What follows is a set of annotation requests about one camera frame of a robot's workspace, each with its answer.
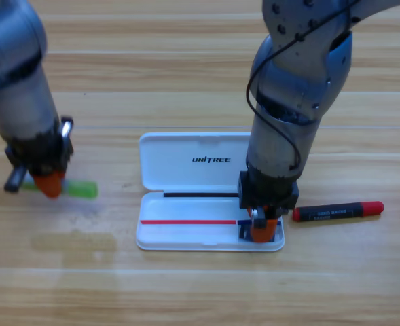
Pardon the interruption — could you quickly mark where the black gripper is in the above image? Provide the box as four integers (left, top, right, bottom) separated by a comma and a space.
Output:
3, 117, 75, 199
237, 169, 301, 245

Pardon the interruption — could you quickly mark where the dark blue eraser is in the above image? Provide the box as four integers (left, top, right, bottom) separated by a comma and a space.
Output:
238, 220, 283, 244

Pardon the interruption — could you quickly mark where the green highlighter pen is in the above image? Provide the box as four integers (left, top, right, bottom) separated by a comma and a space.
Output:
20, 179, 99, 200

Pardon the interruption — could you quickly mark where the red and black marker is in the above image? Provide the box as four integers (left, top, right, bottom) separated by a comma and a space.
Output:
291, 200, 386, 223

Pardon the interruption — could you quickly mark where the white Unitree pencil case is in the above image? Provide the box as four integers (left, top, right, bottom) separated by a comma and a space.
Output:
135, 131, 285, 253

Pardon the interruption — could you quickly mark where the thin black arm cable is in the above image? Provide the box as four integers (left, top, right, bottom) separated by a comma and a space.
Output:
245, 0, 362, 172

